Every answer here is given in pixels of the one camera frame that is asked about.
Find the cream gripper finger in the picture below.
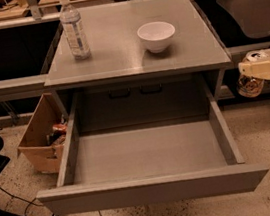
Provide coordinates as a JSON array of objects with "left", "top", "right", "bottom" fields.
[
  {"left": 246, "top": 51, "right": 268, "bottom": 62},
  {"left": 238, "top": 61, "right": 270, "bottom": 80}
]

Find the orange patterned can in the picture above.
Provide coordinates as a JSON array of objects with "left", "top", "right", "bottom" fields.
[{"left": 237, "top": 75, "right": 265, "bottom": 98}]

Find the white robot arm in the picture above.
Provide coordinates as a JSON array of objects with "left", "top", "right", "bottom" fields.
[{"left": 238, "top": 48, "right": 270, "bottom": 80}]

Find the open grey top drawer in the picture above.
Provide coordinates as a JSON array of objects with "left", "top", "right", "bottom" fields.
[{"left": 37, "top": 75, "right": 269, "bottom": 215}]

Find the white ceramic bowl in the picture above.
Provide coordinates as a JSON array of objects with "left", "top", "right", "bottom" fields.
[{"left": 137, "top": 21, "right": 176, "bottom": 53}]

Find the grey metal cabinet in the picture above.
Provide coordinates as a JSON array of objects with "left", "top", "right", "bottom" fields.
[{"left": 45, "top": 0, "right": 230, "bottom": 140}]

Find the clear plastic water bottle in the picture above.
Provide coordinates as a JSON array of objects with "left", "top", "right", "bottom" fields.
[{"left": 59, "top": 0, "right": 91, "bottom": 60}]

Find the red snack packet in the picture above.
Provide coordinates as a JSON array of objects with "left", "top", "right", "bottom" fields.
[{"left": 46, "top": 123, "right": 67, "bottom": 146}]

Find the brown cardboard box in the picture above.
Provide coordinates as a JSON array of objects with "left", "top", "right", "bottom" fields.
[{"left": 18, "top": 93, "right": 64, "bottom": 173}]

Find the black floor cable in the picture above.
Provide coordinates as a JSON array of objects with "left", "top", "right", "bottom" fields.
[{"left": 0, "top": 108, "right": 54, "bottom": 216}]

